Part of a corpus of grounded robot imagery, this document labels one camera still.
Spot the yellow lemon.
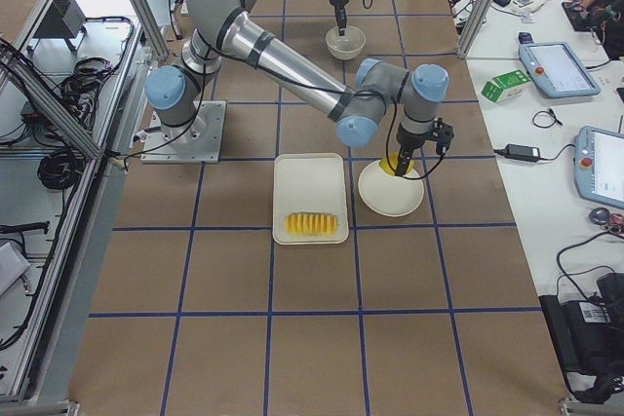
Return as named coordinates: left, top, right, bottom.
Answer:
left=379, top=153, right=414, bottom=179

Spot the white bowl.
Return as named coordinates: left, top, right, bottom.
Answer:
left=326, top=25, right=366, bottom=60

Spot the white round plate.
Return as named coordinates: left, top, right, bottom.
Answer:
left=358, top=161, right=425, bottom=217

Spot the white rectangular tray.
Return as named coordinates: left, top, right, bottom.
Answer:
left=272, top=153, right=349, bottom=246

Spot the green white carton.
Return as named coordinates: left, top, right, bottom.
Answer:
left=481, top=69, right=530, bottom=103

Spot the black power adapter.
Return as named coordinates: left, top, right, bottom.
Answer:
left=505, top=144, right=541, bottom=163

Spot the sliced yellow mango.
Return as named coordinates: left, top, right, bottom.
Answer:
left=285, top=212, right=337, bottom=237

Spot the blue teach pendant upper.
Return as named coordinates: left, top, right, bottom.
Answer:
left=518, top=42, right=601, bottom=98

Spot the blue teach pendant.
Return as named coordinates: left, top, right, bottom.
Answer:
left=518, top=42, right=601, bottom=98
left=574, top=126, right=624, bottom=208

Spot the blue teach pendant lower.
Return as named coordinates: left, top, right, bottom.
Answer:
left=574, top=126, right=624, bottom=208

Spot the black bag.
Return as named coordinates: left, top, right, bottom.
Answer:
left=539, top=273, right=623, bottom=404

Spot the grey control box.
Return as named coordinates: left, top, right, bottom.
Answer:
left=27, top=0, right=86, bottom=53

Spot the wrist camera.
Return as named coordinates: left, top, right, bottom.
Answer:
left=433, top=117, right=454, bottom=157

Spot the aluminium frame post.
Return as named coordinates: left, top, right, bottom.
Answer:
left=456, top=0, right=512, bottom=57

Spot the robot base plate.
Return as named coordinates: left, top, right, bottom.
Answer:
left=139, top=100, right=227, bottom=164

